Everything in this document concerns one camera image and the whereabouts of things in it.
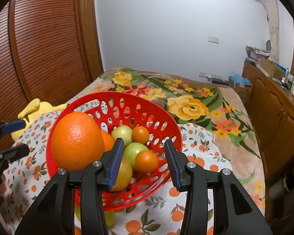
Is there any orange-print white cloth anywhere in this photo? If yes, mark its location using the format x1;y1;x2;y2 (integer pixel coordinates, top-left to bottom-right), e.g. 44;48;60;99
0;111;231;234

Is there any yellow plush toy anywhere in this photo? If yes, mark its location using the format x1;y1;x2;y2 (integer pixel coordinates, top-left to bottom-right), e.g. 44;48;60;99
11;98;67;142

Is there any white wall switch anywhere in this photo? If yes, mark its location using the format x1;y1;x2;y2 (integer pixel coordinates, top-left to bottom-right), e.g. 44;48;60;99
208;36;219;43

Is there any wooden sideboard cabinet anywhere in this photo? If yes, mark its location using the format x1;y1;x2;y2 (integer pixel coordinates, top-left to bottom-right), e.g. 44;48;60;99
241;60;294;221

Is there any red plastic fruit basket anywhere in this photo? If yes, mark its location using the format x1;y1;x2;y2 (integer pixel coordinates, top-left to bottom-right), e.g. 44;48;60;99
56;91;183;211

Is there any cardboard box on cabinet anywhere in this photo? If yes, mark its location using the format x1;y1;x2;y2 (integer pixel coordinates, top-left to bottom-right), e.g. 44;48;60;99
260;58;285;80

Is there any large orange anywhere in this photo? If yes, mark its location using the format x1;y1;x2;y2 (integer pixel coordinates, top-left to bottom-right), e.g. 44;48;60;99
51;112;105;171
100;130;115;152

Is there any beige curtain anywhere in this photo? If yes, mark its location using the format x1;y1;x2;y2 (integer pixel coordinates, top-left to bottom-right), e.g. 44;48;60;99
263;0;279;64

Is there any small distant tangerine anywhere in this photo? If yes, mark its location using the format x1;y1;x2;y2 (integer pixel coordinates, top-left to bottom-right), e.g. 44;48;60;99
132;126;150;144

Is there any blue-topped cardboard box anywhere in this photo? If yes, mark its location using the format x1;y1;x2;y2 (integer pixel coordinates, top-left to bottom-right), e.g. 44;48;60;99
228;72;253;103

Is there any small tangerine front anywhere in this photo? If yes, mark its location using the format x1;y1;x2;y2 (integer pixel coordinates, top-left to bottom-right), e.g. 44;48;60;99
74;226;82;235

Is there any wooden louvered wardrobe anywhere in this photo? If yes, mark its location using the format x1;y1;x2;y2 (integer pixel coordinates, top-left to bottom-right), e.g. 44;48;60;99
0;0;103;122

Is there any person's hand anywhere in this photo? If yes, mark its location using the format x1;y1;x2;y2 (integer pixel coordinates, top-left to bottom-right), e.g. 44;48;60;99
0;178;6;197

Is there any large green apple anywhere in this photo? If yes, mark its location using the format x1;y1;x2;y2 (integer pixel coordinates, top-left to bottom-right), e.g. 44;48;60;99
124;142;148;170

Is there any yellow lemon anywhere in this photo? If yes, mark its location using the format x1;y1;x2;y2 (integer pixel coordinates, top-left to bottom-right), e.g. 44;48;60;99
75;206;116;228

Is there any greenish yellow citrus fruit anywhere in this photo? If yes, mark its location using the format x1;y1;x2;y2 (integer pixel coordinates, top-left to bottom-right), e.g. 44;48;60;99
111;156;133;192

